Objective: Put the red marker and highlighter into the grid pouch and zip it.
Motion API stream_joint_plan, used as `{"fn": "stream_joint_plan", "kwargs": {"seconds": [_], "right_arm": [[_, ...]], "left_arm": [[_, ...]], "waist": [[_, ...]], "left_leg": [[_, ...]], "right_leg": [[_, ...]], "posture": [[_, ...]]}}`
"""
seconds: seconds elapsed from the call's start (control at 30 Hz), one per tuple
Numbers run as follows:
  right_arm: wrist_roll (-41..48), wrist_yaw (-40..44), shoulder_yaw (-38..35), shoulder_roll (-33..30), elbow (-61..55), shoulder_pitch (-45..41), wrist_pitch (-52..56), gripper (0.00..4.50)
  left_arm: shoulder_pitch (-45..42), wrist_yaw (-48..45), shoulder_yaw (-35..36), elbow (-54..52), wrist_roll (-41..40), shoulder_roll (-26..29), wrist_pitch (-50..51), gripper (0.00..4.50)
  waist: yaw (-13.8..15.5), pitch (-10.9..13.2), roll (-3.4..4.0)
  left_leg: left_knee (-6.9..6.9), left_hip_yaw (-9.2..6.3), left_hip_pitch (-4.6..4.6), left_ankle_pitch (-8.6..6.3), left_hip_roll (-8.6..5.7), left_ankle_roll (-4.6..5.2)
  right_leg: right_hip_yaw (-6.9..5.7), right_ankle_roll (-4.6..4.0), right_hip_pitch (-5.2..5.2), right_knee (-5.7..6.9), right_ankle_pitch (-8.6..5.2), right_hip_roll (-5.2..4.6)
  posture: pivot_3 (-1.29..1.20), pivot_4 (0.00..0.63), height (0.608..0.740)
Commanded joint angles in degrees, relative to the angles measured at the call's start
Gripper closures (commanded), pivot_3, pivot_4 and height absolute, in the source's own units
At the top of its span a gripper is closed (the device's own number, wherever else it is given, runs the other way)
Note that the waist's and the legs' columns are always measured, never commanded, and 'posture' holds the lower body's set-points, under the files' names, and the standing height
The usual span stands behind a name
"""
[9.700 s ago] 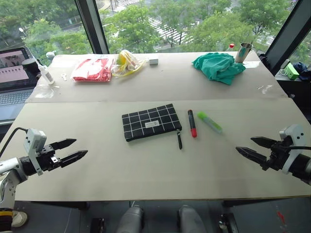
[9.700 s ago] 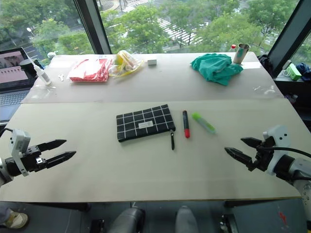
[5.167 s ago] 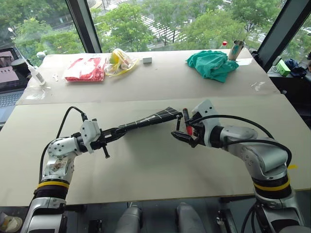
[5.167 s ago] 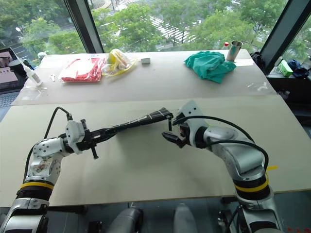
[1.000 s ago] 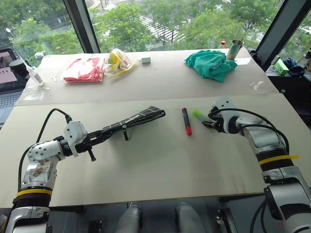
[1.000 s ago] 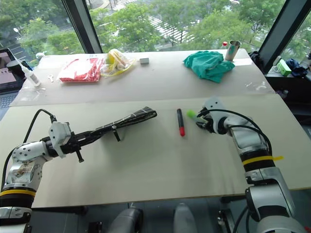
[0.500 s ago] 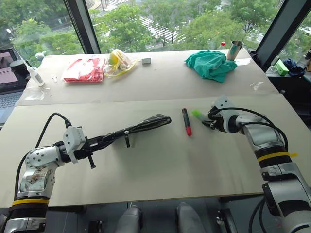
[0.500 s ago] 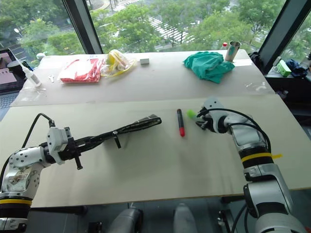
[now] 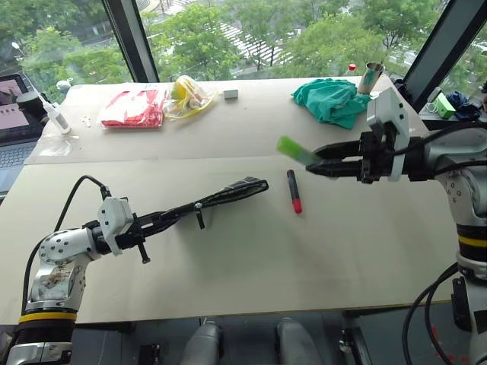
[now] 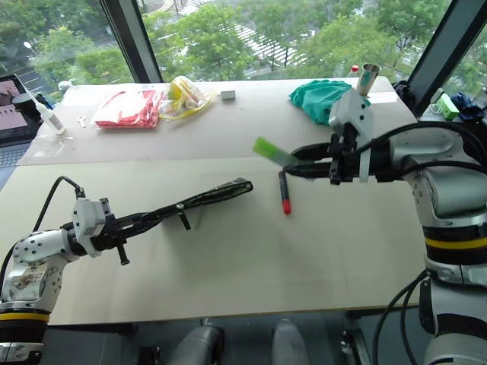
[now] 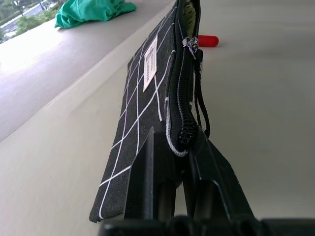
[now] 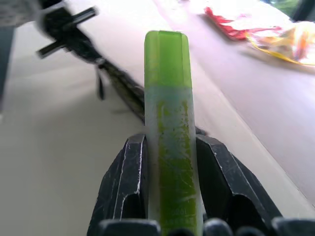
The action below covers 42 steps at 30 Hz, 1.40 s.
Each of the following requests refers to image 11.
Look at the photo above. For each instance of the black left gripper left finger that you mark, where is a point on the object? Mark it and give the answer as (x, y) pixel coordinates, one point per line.
(140, 186)

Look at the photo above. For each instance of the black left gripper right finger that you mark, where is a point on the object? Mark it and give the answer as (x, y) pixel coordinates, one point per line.
(216, 177)

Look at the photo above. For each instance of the black white grid zipper pouch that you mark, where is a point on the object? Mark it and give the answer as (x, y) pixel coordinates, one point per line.
(137, 123)

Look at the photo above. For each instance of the red marker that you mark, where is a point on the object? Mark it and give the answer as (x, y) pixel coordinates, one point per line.
(208, 40)

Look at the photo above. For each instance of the green cloth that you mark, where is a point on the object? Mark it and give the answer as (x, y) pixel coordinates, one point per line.
(91, 12)

